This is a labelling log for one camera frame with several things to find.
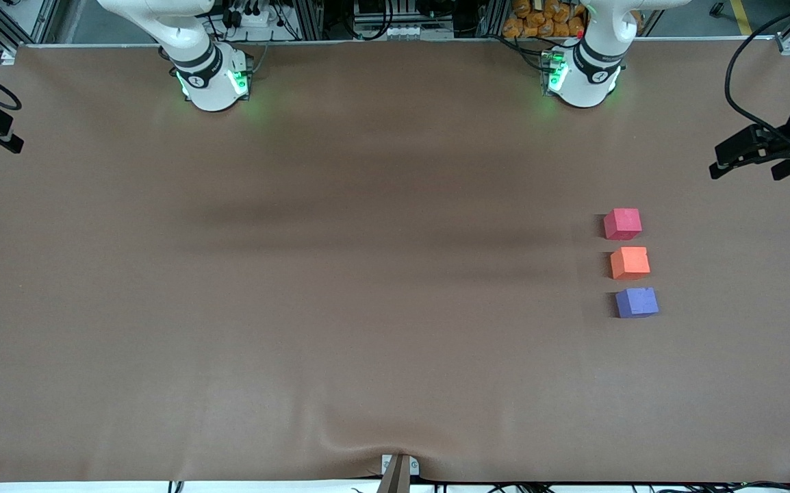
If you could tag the orange foam block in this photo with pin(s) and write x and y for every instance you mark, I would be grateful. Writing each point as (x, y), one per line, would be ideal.
(630, 263)

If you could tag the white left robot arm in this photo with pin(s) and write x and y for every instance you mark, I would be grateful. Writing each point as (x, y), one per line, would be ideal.
(583, 85)

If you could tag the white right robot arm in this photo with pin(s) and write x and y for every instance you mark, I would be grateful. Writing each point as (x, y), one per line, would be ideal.
(210, 89)

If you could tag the red foam block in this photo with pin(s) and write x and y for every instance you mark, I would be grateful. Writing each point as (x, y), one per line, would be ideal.
(622, 224)

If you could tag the purple foam block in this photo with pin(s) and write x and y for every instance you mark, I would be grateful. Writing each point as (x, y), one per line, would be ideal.
(636, 303)

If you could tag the bag of orange snacks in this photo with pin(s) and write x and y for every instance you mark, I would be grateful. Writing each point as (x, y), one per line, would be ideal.
(545, 19)

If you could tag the white power strip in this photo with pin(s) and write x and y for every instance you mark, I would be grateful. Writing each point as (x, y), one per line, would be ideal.
(255, 15)

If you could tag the white terminal block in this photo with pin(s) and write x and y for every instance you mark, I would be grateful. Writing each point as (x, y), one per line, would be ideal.
(407, 31)

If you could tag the brown table cover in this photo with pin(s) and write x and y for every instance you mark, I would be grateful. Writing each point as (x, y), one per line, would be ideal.
(395, 287)

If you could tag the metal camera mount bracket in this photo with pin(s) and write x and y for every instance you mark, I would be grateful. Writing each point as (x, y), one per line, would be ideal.
(398, 472)

